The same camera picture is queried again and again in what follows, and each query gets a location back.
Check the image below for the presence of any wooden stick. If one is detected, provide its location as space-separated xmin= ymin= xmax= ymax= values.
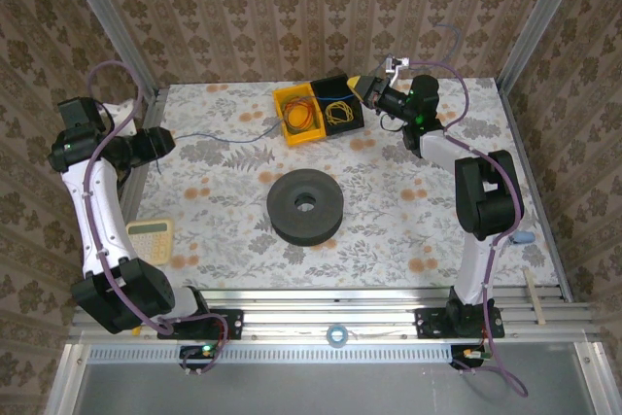
xmin=523 ymin=267 xmax=547 ymax=327

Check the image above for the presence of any orange wire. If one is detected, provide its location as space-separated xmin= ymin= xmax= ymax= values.
xmin=285 ymin=103 xmax=315 ymax=132

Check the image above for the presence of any yellow wire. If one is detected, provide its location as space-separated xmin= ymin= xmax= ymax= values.
xmin=325 ymin=101 xmax=355 ymax=125

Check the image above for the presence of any black foam spool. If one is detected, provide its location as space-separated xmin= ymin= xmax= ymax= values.
xmin=265 ymin=167 xmax=345 ymax=247

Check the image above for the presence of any grey metal tray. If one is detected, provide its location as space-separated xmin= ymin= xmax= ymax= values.
xmin=46 ymin=342 xmax=622 ymax=415

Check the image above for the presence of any blue tape roll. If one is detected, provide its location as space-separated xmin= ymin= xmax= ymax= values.
xmin=325 ymin=323 xmax=351 ymax=349

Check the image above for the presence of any slotted grey cable duct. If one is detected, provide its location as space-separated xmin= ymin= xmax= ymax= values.
xmin=86 ymin=344 xmax=453 ymax=365

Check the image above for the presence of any blue wire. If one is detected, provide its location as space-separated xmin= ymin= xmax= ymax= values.
xmin=155 ymin=22 xmax=463 ymax=174

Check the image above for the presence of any black plastic bin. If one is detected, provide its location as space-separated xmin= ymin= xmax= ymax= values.
xmin=309 ymin=74 xmax=366 ymax=138

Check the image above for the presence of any yellow plastic bin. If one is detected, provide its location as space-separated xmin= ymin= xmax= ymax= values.
xmin=271 ymin=83 xmax=328 ymax=148

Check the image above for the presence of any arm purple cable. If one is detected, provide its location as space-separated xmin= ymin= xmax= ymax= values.
xmin=407 ymin=60 xmax=530 ymax=398
xmin=86 ymin=59 xmax=230 ymax=377

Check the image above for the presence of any floral tablecloth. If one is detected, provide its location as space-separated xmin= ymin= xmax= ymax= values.
xmin=119 ymin=77 xmax=560 ymax=290

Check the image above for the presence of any small black electronics board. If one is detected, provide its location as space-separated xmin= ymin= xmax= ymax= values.
xmin=180 ymin=344 xmax=220 ymax=363
xmin=450 ymin=344 xmax=492 ymax=370

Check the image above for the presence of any cream calculator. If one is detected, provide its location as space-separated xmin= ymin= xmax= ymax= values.
xmin=125 ymin=218 xmax=175 ymax=266

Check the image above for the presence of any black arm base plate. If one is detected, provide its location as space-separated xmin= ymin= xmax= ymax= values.
xmin=157 ymin=308 xmax=244 ymax=341
xmin=415 ymin=306 xmax=505 ymax=341

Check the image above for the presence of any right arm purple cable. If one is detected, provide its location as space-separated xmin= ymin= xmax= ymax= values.
xmin=407 ymin=60 xmax=530 ymax=398

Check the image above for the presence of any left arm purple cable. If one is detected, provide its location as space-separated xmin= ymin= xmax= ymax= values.
xmin=86 ymin=59 xmax=230 ymax=377

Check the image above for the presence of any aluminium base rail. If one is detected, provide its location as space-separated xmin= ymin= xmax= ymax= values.
xmin=67 ymin=287 xmax=602 ymax=344

